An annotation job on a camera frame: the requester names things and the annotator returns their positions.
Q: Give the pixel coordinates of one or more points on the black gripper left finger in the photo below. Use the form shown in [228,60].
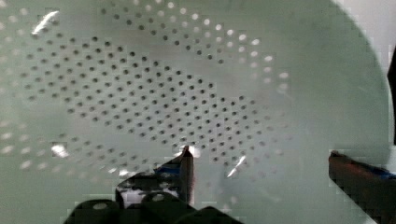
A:
[175,177]

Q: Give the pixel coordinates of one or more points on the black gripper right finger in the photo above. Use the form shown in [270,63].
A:
[371,188]

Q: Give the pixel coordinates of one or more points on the pale green plastic strainer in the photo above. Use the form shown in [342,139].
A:
[261,91]

